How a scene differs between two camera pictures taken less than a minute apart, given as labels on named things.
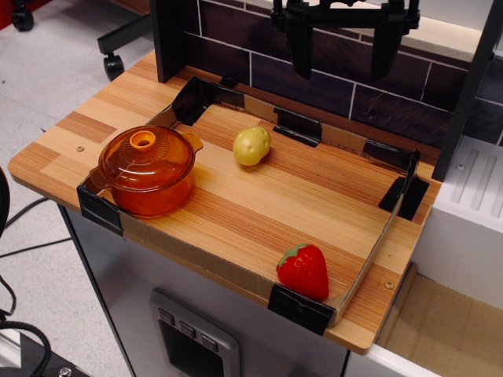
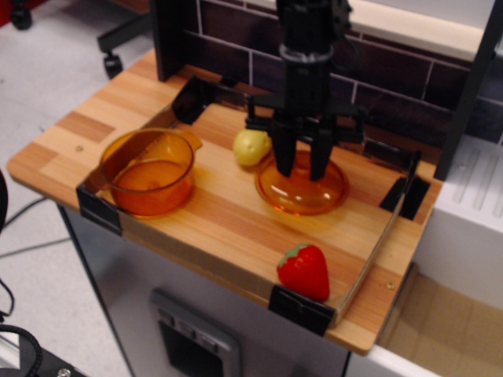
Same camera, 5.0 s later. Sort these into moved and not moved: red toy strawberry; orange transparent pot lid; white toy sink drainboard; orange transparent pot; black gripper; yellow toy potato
Moved: black gripper; orange transparent pot lid
Not moved: yellow toy potato; orange transparent pot; red toy strawberry; white toy sink drainboard
